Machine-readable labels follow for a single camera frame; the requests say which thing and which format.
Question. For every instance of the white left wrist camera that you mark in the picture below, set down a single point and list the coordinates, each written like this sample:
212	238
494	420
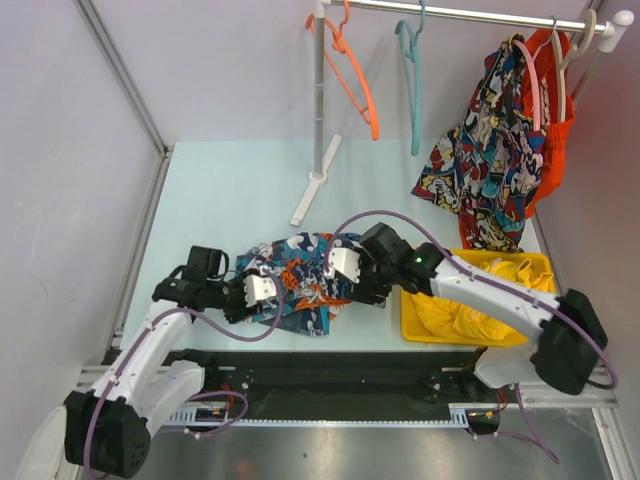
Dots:
258	289

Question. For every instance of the beige plastic hanger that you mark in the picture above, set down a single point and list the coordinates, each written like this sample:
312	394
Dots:
563	60

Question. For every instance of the yellow cloth in bin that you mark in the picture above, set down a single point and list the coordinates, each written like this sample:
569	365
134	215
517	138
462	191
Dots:
460	315

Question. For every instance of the comic print shorts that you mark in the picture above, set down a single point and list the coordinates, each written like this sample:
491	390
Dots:
488	169

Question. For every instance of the black mounting plate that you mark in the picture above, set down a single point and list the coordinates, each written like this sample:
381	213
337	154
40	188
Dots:
344	386

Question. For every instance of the red orange shorts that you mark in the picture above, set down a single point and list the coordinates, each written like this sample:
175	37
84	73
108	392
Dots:
540	47

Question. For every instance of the orange blue patterned shorts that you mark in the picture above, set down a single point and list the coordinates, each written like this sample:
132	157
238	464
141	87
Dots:
311	300

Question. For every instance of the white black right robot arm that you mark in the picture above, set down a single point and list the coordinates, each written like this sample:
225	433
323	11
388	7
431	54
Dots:
564	331

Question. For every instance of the pink plastic hanger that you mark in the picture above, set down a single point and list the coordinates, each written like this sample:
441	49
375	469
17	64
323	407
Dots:
535	91

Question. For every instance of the yellow plastic bin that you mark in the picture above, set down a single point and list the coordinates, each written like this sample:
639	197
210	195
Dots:
415	320

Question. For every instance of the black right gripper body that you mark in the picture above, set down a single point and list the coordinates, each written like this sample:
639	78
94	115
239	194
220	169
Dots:
375	279

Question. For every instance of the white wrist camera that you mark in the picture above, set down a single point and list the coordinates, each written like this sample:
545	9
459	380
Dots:
344	262
258	289

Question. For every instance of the orange plastic hanger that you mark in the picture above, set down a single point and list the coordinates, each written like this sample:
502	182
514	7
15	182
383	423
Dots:
333	50

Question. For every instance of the teal plastic hanger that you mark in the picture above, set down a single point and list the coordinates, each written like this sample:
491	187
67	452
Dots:
408	42

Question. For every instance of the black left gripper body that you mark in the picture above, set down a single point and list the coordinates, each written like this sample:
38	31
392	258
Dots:
235	308

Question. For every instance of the white perforated cable tray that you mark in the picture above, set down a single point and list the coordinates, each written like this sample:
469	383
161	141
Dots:
199	418

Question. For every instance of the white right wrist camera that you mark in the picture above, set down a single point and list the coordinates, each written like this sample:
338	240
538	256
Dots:
344	262

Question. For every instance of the white metal clothes rack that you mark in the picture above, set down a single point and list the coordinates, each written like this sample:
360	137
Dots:
611	32

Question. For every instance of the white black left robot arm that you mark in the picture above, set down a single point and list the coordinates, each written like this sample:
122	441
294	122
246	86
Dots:
110	427

